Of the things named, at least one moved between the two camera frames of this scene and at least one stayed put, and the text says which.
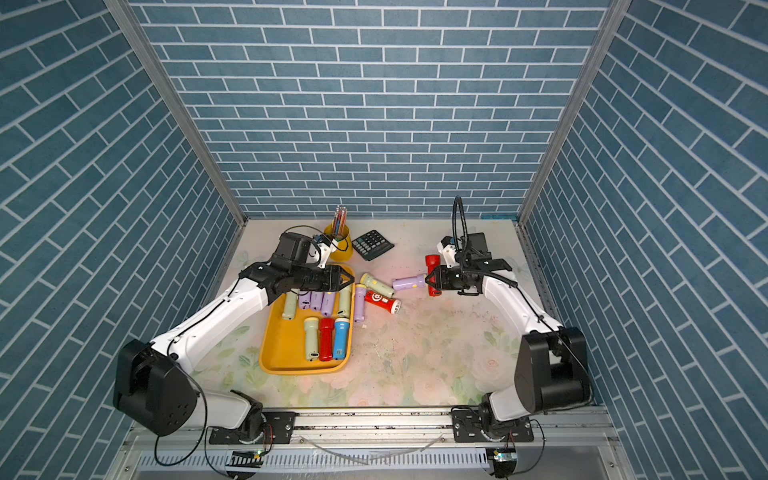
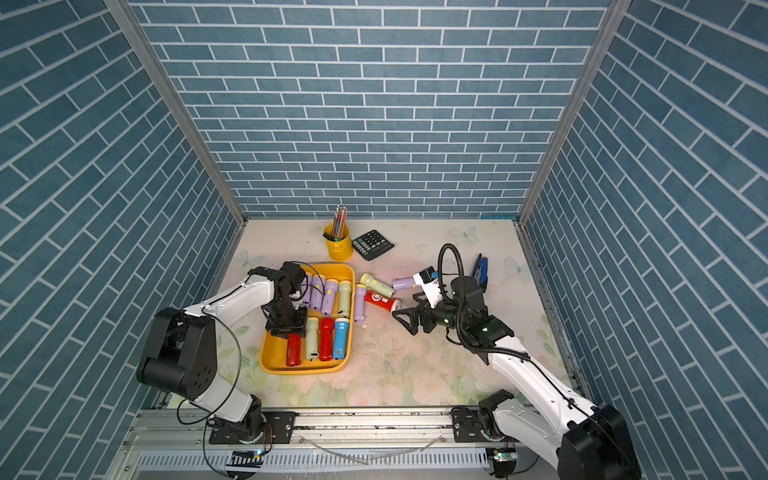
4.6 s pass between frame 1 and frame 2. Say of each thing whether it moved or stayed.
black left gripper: moved
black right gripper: moved
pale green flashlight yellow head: stayed
